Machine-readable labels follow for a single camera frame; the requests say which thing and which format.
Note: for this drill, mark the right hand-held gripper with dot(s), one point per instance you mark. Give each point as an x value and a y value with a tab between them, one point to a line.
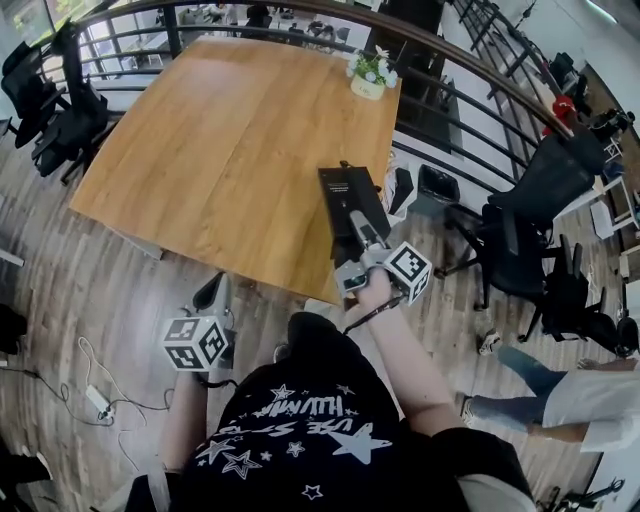
407	270

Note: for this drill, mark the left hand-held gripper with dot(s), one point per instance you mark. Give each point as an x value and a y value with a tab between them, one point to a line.
195	342

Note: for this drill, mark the black desk telephone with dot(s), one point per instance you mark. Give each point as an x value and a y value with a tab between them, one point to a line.
345	200

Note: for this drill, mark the person's left forearm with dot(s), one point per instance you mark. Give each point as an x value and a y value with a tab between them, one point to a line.
182	425

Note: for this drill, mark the person's right forearm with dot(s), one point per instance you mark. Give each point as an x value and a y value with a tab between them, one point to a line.
405	365

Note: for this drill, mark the person's right hand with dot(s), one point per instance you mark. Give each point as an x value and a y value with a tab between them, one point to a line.
377	292

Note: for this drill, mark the black waste bin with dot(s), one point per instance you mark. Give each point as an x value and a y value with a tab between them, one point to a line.
437	192

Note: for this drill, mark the grey table leg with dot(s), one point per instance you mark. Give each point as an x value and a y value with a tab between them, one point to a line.
145	242

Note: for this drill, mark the white flower pot plant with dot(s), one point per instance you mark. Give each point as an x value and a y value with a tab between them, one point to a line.
372	75

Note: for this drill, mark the white power strip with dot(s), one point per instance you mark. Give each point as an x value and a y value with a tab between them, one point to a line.
100	401

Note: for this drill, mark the black star-printed shirt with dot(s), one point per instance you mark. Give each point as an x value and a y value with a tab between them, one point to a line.
310	430

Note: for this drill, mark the black mesh office chair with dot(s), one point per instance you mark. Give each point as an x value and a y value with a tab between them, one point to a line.
545	195
75	120
575	300
25	95

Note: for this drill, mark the black railing with wooden handrail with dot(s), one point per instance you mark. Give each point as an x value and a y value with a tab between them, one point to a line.
450	55

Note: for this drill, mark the red cap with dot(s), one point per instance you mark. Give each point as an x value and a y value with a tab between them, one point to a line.
562	110

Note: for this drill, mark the white side table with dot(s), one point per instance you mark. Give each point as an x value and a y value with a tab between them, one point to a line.
617	205

